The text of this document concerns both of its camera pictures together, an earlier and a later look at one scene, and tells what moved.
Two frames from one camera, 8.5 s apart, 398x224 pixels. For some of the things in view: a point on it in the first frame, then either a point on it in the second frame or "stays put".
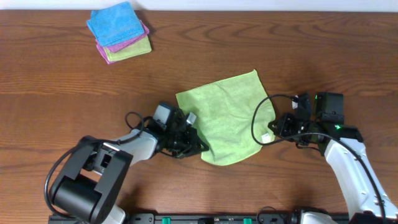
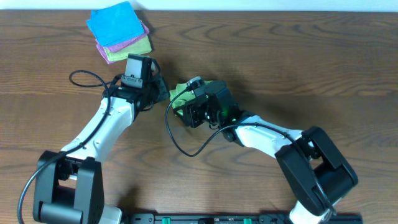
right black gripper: x=282 y=130 -> x=189 y=108
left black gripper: x=189 y=139 -> x=159 y=88
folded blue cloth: x=115 y=23 stays put
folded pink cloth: x=101 y=48 stays put
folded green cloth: x=140 y=47 stays put
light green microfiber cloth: x=224 y=111 -> x=185 y=96
